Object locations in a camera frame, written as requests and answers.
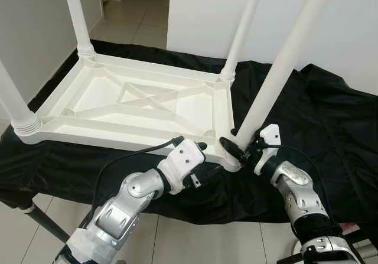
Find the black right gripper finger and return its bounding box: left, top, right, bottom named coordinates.
left=219, top=136, right=244, bottom=159

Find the white plastic table leg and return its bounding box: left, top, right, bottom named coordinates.
left=62, top=0, right=96, bottom=61
left=0, top=60, right=43, bottom=138
left=233, top=0, right=340, bottom=149
left=220, top=0, right=268, bottom=82

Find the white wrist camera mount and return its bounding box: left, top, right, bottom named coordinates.
left=255, top=124, right=282, bottom=170
left=157, top=139, right=207, bottom=191

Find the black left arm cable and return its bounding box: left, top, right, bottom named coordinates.
left=89, top=136, right=185, bottom=229

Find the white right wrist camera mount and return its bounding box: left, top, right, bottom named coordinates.
left=255, top=124, right=282, bottom=170

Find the pink cloth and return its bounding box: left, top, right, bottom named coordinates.
left=343, top=221, right=362, bottom=233

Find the black metal stand leg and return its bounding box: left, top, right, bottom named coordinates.
left=348, top=229, right=378, bottom=247
left=18, top=202, right=69, bottom=244

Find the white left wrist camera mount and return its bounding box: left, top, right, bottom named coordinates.
left=157, top=139, right=207, bottom=191

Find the white plastic table top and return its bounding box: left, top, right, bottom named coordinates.
left=15, top=51, right=243, bottom=171

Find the black cloth cover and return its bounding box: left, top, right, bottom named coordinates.
left=0, top=40, right=378, bottom=226

